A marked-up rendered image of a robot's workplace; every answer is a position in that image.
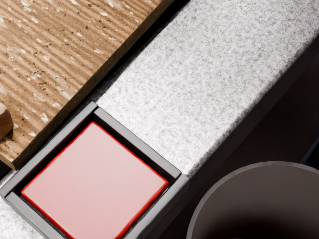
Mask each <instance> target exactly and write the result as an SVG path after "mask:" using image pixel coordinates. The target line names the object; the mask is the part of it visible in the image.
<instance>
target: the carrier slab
mask: <svg viewBox="0 0 319 239"><path fill-rule="evenodd" d="M173 1H174V0H0V102H1V103H3V104H4V105H5V106H6V107H7V108H8V110H9V112H10V114H11V117H12V122H13V124H14V127H13V129H12V130H11V131H10V132H9V133H8V134H7V135H6V136H5V137H4V138H3V139H2V140H1V141H0V160H1V161H2V162H4V163H5V164H6V165H8V166H9V167H10V168H12V169H13V170H16V171H17V170H19V169H20V168H21V167H22V166H23V164H24V163H25V162H26V161H27V160H28V159H29V158H30V157H31V156H32V155H33V154H34V152H35V151H36V150H37V149H38V148H39V147H40V146H41V145H42V144H43V143H44V142H45V140H46V139H47V138H48V137H49V136H50V135H51V134H52V133H53V132H54V131H55V130H56V128H57V127H58V126H59V125H60V124H61V123H62V122H63V121H64V120H65V119H66V118H67V116H68V115H69V114H70V113H71V112H72V111H73V110H74V109H75V108H76V107H77V106H78V104H79V103H80V102H81V101H82V100H83V99H84V98H85V97H86V96H87V95H88V93H89V92H90V91H91V90H92V89H93V88H94V87H95V86H96V85H97V84H98V83H99V82H100V81H101V80H102V79H103V78H104V76H105V75H106V74H107V73H108V72H109V71H110V70H111V69H112V68H113V67H114V66H115V64H116V63H117V62H118V61H119V60H120V59H121V58H122V57H123V56H124V55H125V54H126V52H127V51H128V50H129V49H130V48H131V47H132V46H133V45H134V44H135V43H136V42H137V40H138V39H139V38H140V37H141V36H142V35H143V34H144V33H145V32H146V31H147V30H148V28H149V27H150V26H151V25H152V24H153V23H154V22H155V21H156V20H157V19H158V18H159V16H160V15H161V14H162V13H163V12H164V11H165V10H166V9H167V8H168V7H169V6H170V4H171V3H172V2H173Z"/></svg>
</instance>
